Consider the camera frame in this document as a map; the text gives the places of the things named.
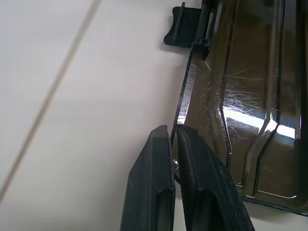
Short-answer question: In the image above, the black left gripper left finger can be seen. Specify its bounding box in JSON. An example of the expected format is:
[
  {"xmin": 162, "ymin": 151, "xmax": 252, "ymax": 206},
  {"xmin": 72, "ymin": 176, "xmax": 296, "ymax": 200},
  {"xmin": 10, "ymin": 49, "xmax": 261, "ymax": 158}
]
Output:
[{"xmin": 119, "ymin": 125, "xmax": 176, "ymax": 231}]

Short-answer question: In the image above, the black screwdriver bit case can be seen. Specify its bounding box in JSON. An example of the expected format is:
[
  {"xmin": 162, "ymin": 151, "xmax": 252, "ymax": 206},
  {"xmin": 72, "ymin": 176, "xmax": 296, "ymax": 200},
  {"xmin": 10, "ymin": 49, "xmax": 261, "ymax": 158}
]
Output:
[{"xmin": 163, "ymin": 0, "xmax": 308, "ymax": 214}]

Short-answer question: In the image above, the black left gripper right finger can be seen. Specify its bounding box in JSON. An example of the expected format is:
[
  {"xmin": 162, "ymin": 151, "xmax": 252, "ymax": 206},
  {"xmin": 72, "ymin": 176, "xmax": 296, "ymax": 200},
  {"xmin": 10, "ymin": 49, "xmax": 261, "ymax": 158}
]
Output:
[{"xmin": 176, "ymin": 124, "xmax": 256, "ymax": 231}]

